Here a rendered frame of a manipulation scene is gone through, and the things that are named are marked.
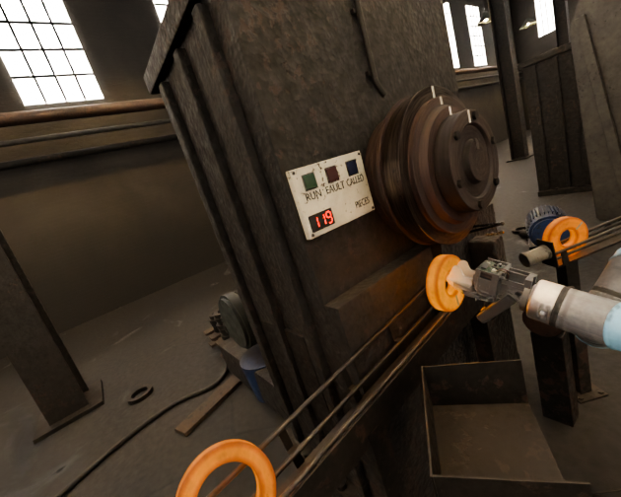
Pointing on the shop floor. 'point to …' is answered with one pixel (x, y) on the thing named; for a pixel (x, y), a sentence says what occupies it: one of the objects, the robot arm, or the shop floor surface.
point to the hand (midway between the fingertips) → (446, 276)
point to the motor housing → (554, 371)
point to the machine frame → (245, 130)
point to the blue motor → (535, 225)
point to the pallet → (217, 329)
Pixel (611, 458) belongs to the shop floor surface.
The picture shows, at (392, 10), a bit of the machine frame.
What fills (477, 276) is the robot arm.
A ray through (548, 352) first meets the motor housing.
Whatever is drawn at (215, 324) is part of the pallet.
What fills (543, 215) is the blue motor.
